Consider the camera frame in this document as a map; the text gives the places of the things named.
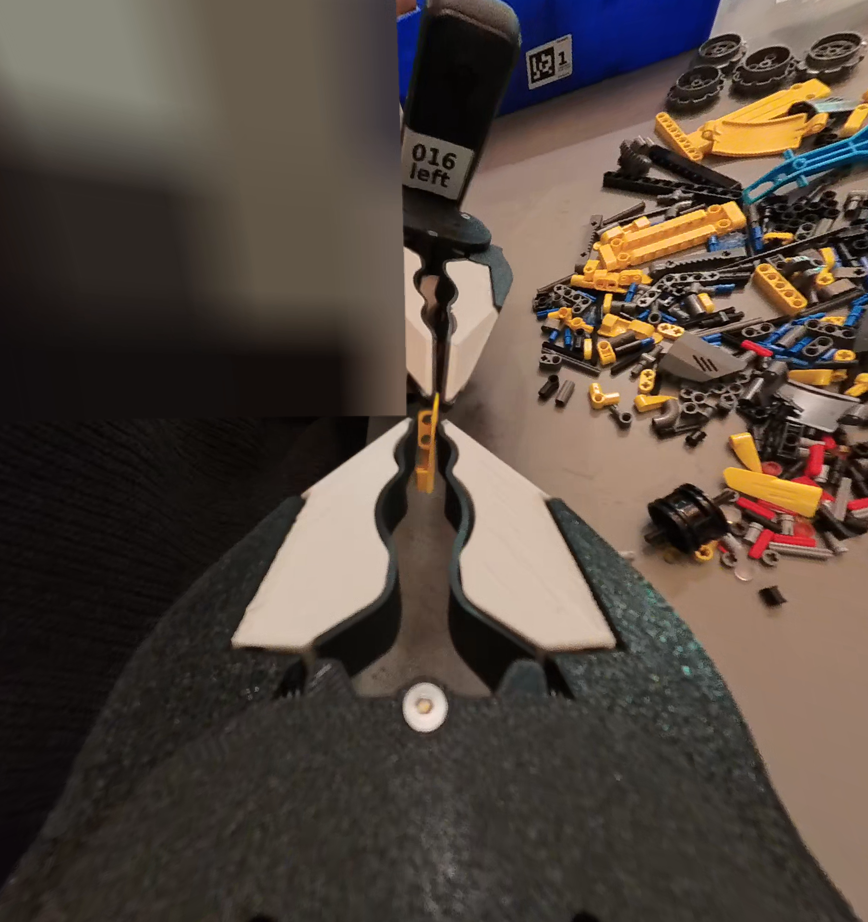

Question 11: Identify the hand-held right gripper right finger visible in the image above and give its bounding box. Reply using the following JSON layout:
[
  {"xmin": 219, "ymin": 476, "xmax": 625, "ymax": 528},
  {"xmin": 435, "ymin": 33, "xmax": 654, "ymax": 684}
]
[{"xmin": 440, "ymin": 420, "xmax": 618, "ymax": 698}]

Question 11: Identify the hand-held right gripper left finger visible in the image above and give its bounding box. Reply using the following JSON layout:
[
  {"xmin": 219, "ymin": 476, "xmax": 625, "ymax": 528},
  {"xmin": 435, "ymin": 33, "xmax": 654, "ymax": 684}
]
[{"xmin": 230, "ymin": 418, "xmax": 416, "ymax": 679}]

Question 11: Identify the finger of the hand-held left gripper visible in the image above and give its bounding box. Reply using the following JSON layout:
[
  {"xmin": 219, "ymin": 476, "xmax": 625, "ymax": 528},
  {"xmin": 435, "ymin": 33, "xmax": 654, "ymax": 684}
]
[
  {"xmin": 434, "ymin": 258, "xmax": 498, "ymax": 413},
  {"xmin": 404, "ymin": 248, "xmax": 438, "ymax": 399}
]

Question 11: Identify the yellow curved panel piece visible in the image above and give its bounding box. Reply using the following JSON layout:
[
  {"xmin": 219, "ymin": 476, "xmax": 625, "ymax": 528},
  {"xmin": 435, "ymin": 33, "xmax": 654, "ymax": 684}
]
[{"xmin": 414, "ymin": 392, "xmax": 442, "ymax": 494}]

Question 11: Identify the black plastic wheel rim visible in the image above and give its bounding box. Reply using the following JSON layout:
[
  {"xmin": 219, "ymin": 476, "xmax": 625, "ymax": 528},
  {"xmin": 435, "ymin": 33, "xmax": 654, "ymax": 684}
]
[{"xmin": 646, "ymin": 483, "xmax": 730, "ymax": 554}]

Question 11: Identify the blue plastic bin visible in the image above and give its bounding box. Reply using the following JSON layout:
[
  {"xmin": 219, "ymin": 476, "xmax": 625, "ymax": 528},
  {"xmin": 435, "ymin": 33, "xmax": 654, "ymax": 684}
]
[{"xmin": 397, "ymin": 0, "xmax": 723, "ymax": 116}]

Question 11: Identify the long yellow beam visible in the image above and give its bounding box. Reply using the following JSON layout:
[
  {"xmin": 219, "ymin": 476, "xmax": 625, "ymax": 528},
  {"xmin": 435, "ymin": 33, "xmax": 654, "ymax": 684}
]
[{"xmin": 596, "ymin": 202, "xmax": 748, "ymax": 271}]

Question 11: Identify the grey vented panel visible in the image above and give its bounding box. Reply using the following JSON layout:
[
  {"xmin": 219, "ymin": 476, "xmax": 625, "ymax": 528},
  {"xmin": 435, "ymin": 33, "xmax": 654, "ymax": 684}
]
[{"xmin": 657, "ymin": 333, "xmax": 743, "ymax": 383}]

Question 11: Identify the black toy wheel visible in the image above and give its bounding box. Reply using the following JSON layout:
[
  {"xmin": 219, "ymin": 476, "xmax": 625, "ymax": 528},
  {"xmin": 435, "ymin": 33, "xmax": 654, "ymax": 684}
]
[
  {"xmin": 697, "ymin": 32, "xmax": 748, "ymax": 69},
  {"xmin": 666, "ymin": 65, "xmax": 730, "ymax": 112},
  {"xmin": 733, "ymin": 45, "xmax": 795, "ymax": 95},
  {"xmin": 796, "ymin": 30, "xmax": 868, "ymax": 82}
]

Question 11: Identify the pile of red grey pins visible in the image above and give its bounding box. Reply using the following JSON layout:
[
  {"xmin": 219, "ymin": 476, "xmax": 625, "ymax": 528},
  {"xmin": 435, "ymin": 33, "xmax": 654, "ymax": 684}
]
[{"xmin": 693, "ymin": 432, "xmax": 868, "ymax": 577}]

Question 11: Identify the person's black knit sweater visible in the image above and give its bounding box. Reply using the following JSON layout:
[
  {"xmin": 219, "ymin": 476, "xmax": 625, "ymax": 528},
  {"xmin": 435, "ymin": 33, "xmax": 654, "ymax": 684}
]
[{"xmin": 0, "ymin": 416, "xmax": 410, "ymax": 909}]

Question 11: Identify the large yellow ribbed panel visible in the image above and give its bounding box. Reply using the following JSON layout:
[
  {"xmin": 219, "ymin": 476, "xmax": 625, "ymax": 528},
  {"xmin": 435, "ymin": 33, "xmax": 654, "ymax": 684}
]
[{"xmin": 722, "ymin": 467, "xmax": 824, "ymax": 520}]

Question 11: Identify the large yellow curved assembly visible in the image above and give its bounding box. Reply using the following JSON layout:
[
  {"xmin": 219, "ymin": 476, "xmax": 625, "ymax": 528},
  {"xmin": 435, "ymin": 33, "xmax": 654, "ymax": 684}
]
[{"xmin": 653, "ymin": 78, "xmax": 834, "ymax": 159}]

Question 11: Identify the black curved panel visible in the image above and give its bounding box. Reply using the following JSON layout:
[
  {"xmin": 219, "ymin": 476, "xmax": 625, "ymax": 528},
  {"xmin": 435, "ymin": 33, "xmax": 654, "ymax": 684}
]
[{"xmin": 776, "ymin": 382, "xmax": 867, "ymax": 433}]

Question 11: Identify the pile of black yellow pieces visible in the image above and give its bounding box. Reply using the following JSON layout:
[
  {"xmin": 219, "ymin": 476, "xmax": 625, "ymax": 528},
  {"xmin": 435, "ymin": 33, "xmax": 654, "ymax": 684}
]
[{"xmin": 533, "ymin": 75, "xmax": 868, "ymax": 440}]

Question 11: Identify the turquoise curved frame piece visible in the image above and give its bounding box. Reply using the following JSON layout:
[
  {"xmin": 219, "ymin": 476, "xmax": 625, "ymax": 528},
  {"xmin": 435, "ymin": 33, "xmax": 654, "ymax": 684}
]
[{"xmin": 740, "ymin": 115, "xmax": 868, "ymax": 206}]

